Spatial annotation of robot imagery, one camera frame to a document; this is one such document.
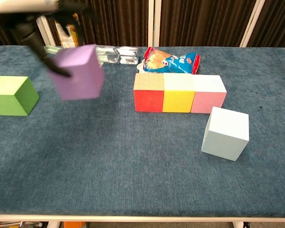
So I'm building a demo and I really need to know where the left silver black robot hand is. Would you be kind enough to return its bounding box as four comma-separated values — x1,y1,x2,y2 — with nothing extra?
0,0,100,78

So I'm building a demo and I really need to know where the purple foam cube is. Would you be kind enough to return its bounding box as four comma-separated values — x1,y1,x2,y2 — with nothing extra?
47,44,105,100

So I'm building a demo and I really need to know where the red foam cube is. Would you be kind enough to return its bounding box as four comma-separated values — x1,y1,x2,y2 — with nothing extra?
133,73,165,113

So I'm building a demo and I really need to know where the yellow foam cube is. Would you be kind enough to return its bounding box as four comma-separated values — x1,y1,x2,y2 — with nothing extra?
162,73,196,113

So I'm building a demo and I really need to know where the pink foam cube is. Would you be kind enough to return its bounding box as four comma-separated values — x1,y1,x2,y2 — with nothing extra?
190,75,228,114

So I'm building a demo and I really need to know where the light blue foam cube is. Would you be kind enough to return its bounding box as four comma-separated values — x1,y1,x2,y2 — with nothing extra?
200,106,250,162

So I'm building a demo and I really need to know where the green foam cube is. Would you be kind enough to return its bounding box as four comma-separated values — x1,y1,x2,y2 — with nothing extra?
0,76,40,116

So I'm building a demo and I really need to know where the mint green plastic scoop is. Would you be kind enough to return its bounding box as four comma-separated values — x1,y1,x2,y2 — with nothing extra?
44,45,63,57

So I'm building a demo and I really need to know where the yellow capped tea bottle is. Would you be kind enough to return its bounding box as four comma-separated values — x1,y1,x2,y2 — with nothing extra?
54,13,81,48

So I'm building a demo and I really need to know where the dark brown pleated curtain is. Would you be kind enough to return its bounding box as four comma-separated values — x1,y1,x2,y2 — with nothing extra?
248,0,285,48
159,0,257,48
0,23,47,52
45,0,150,48

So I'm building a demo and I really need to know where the clear plastic water bottle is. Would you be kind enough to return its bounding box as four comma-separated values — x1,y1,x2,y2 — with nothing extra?
95,45,139,65

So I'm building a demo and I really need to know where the blue red snack bag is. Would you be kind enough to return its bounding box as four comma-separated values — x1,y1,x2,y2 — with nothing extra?
142,47,201,75

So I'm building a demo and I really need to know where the blue table cloth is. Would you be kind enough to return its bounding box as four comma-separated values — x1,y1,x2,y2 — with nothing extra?
0,45,285,217

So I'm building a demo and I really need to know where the orange yellow flat bar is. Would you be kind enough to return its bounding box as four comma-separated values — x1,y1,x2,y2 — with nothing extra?
63,221,86,228

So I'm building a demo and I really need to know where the silver partition post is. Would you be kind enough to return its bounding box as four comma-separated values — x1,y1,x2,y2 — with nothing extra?
147,0,161,48
37,16,57,47
239,0,266,48

